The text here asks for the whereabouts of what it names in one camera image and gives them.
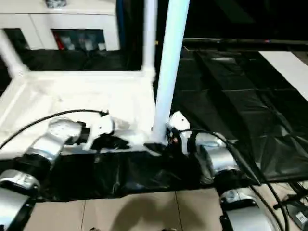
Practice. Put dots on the white plastic table leg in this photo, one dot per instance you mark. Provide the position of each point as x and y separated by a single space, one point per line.
12 55
170 60
149 36

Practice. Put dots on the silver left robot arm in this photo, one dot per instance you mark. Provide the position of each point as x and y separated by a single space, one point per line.
53 139

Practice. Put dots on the black glossy mat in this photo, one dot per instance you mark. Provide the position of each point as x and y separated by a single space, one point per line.
228 108

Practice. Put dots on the dark left robot foot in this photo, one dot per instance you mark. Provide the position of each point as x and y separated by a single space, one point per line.
93 229

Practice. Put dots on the long black bar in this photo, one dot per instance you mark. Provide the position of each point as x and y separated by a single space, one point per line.
240 41

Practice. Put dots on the white cabinet with glass doors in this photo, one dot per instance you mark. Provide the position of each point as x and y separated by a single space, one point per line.
60 21

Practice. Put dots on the white flat board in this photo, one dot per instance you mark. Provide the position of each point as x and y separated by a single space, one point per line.
284 69

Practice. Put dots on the black floor stand leg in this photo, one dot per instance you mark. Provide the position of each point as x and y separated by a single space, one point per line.
286 205

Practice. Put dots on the dark object on cabinet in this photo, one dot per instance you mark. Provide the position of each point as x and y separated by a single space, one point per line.
55 3

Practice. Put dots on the grey power adapter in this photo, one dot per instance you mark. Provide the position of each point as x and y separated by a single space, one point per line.
299 215

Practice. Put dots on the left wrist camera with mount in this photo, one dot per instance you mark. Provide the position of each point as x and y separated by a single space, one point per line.
101 125

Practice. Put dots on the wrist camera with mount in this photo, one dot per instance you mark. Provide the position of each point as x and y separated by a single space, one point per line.
179 120
101 125

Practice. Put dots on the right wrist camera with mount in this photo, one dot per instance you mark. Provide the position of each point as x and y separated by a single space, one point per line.
179 120

